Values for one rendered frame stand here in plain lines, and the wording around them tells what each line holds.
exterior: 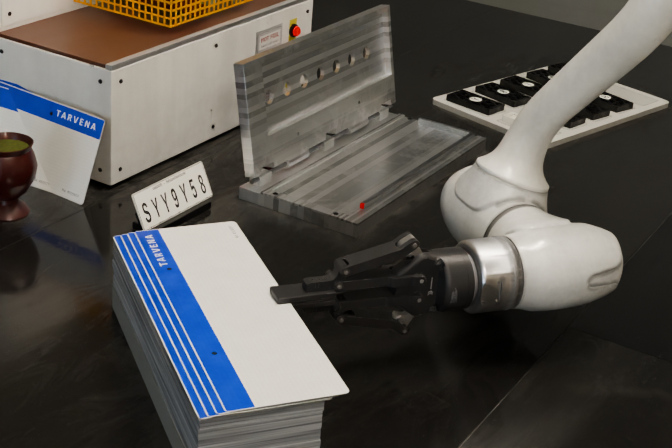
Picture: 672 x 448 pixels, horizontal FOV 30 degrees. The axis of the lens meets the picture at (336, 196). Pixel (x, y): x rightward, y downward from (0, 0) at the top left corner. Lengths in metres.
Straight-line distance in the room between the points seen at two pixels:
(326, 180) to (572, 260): 0.54
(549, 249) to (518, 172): 0.15
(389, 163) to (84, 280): 0.59
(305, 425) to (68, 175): 0.75
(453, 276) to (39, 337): 0.50
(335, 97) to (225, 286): 0.69
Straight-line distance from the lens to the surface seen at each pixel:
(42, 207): 1.86
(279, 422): 1.26
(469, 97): 2.35
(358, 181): 1.94
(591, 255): 1.54
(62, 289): 1.65
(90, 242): 1.76
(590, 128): 2.31
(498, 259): 1.49
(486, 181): 1.62
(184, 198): 1.83
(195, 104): 2.03
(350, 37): 2.10
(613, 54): 1.53
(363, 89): 2.12
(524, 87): 2.44
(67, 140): 1.89
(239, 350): 1.32
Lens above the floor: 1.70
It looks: 24 degrees down
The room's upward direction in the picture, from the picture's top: 5 degrees clockwise
